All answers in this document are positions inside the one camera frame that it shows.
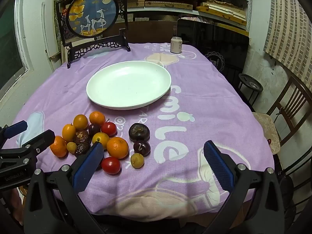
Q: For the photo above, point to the beige drink can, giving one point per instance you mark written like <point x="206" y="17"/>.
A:
<point x="176" y="45"/>

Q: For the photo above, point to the round framed deer screen ornament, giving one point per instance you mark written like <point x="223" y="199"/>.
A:
<point x="92" y="12"/>

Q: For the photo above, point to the black glossy panel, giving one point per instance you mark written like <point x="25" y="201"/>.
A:
<point x="214" y="41"/>

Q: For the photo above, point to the orange tangerine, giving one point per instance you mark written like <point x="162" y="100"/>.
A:
<point x="58" y="146"/>
<point x="80" y="121"/>
<point x="97" y="118"/>
<point x="117" y="147"/>

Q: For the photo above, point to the woven checkered blind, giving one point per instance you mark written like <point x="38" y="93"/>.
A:
<point x="290" y="29"/>

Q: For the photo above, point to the smooth dark plum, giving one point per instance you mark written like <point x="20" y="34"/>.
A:
<point x="94" y="129"/>

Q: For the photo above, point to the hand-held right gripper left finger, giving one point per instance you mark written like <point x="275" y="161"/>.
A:
<point x="87" y="168"/>

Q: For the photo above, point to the purple printed tablecloth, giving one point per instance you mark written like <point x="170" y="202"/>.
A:
<point x="207" y="90"/>

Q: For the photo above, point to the dark wooden chair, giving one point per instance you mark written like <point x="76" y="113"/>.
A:
<point x="287" y="97"/>

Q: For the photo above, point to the white metal shelf rack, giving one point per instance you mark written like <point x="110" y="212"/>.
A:
<point x="158" y="9"/>

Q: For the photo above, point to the patterned seat cushion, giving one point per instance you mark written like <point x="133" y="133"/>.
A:
<point x="267" y="129"/>

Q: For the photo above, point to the red cherry tomato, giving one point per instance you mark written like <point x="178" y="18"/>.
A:
<point x="111" y="165"/>
<point x="109" y="128"/>

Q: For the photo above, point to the white round plate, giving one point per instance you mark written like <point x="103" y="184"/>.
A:
<point x="129" y="85"/>

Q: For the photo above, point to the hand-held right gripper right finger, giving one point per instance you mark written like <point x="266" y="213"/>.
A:
<point x="218" y="165"/>

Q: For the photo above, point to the large wrinkled dark purple fruit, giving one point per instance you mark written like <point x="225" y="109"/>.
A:
<point x="139" y="132"/>

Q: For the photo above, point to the yellow citrus fruit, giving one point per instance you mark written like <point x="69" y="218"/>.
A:
<point x="69" y="132"/>
<point x="100" y="139"/>

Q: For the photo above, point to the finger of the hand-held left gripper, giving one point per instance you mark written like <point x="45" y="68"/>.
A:
<point x="15" y="128"/>
<point x="41" y="139"/>

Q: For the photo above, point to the white door panel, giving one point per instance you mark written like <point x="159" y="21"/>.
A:
<point x="48" y="29"/>

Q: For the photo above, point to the window with white frame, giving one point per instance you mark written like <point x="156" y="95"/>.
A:
<point x="9" y="48"/>

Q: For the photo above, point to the black round metal stand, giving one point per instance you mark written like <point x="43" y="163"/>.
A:
<point x="251" y="85"/>

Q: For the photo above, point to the wrinkled dark brown fruit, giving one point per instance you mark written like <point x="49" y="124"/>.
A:
<point x="81" y="149"/>
<point x="82" y="137"/>

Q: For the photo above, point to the small dark cherry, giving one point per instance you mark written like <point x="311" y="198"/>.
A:
<point x="141" y="148"/>

